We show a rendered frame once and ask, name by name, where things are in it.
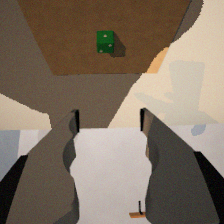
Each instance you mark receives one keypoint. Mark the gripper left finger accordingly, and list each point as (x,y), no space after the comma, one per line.
(38,189)

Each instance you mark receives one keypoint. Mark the tan flat mat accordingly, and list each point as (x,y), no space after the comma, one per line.
(66,33)

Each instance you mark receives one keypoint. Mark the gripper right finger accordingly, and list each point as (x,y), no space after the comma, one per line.
(184,187)

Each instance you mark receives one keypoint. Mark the green die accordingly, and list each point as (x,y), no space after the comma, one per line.
(105,41)

